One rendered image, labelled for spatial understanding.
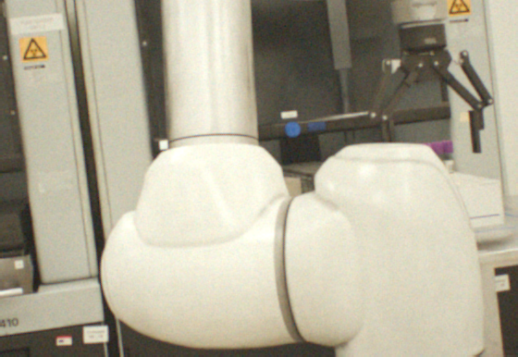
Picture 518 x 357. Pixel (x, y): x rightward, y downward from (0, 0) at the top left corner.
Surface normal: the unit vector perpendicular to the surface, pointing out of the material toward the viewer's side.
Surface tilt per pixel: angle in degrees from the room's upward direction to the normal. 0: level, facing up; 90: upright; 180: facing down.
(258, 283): 89
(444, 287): 90
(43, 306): 90
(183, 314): 111
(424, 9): 90
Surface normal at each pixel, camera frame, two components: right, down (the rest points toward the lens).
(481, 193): 0.07, 0.04
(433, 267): 0.28, -0.01
